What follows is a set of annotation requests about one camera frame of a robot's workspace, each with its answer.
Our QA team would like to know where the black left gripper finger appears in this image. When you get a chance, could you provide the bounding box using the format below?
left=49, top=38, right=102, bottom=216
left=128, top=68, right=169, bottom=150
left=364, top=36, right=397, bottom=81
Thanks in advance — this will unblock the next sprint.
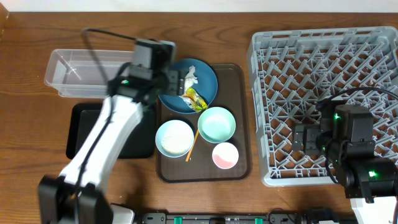
left=169, top=70, right=187, bottom=90
left=166, top=87, right=184, bottom=96

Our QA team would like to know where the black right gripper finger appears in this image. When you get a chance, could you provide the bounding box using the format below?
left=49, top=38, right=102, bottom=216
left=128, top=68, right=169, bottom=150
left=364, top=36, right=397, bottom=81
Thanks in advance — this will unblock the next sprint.
left=292, top=137, right=305, bottom=152
left=292, top=124, right=317, bottom=139

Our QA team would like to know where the white tissue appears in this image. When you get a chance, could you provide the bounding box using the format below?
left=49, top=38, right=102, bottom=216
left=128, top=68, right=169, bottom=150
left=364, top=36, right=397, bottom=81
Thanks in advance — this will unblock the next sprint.
left=184, top=65, right=198, bottom=92

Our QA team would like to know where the yellow snack wrapper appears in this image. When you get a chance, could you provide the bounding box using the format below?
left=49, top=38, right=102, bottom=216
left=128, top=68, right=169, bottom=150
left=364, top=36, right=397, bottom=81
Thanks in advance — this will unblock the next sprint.
left=180, top=87, right=208, bottom=113

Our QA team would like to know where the light blue bowl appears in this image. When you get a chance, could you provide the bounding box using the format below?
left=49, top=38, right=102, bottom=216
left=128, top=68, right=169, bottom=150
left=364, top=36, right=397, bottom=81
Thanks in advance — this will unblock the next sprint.
left=155, top=119, right=195, bottom=158

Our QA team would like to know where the white pink cup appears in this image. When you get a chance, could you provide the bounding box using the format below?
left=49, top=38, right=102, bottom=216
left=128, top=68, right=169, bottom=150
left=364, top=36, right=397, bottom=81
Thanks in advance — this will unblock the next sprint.
left=212, top=142, right=239, bottom=169

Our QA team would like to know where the white rice pile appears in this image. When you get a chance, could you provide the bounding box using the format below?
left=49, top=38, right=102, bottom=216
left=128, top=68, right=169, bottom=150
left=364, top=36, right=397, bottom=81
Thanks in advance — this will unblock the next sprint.
left=161, top=125, right=193, bottom=156

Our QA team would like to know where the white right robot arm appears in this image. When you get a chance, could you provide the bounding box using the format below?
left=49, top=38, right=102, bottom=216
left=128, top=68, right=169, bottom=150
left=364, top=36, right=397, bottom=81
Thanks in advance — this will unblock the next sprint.
left=292, top=99, right=397, bottom=223

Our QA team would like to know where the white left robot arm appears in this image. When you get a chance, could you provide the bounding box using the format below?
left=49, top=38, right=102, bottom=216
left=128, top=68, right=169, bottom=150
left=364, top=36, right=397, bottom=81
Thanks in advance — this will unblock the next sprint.
left=38, top=69, right=188, bottom=223

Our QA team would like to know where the grey dishwasher rack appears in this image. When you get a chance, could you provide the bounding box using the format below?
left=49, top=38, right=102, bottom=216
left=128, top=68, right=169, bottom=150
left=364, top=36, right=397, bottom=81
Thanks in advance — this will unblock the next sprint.
left=248, top=26, right=397, bottom=187

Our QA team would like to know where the dark blue plate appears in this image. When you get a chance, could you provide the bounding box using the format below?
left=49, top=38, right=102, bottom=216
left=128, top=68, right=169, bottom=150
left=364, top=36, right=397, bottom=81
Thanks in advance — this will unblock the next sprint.
left=159, top=58, right=218, bottom=114

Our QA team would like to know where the orange chopstick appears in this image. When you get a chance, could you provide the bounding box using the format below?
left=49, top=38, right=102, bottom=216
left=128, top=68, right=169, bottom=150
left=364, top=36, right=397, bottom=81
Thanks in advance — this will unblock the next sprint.
left=185, top=129, right=200, bottom=162

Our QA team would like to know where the mint green bowl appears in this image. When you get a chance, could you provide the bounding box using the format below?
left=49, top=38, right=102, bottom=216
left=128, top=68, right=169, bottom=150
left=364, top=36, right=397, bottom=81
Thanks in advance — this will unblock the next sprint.
left=197, top=107, right=236, bottom=144

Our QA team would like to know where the brown serving tray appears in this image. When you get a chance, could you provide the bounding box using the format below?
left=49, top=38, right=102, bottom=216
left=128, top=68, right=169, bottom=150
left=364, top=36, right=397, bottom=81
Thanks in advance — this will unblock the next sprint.
left=155, top=59, right=251, bottom=183

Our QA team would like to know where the clear plastic bin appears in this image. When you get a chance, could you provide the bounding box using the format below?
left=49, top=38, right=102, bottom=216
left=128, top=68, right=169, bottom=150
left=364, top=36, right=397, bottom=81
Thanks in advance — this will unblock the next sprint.
left=44, top=49, right=133, bottom=98

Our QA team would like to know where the black plastic tray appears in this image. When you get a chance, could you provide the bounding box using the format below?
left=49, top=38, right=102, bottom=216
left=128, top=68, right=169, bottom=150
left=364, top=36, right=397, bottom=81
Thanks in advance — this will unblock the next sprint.
left=66, top=103, right=156, bottom=159

